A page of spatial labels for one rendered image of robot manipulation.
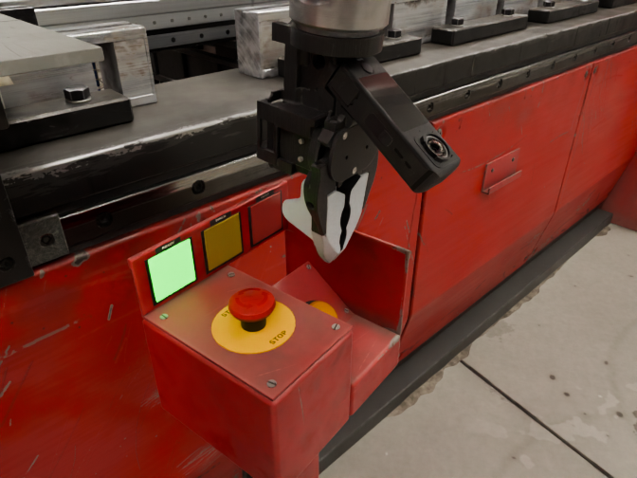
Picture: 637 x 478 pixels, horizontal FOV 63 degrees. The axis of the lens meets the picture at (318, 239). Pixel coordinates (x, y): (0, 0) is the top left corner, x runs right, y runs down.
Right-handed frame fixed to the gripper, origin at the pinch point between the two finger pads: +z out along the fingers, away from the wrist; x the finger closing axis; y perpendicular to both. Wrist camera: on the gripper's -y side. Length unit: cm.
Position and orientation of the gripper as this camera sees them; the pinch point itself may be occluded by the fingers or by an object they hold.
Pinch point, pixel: (336, 252)
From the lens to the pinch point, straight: 49.5
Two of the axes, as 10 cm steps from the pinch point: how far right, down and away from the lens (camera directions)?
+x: -6.1, 4.1, -6.8
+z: -0.7, 8.3, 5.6
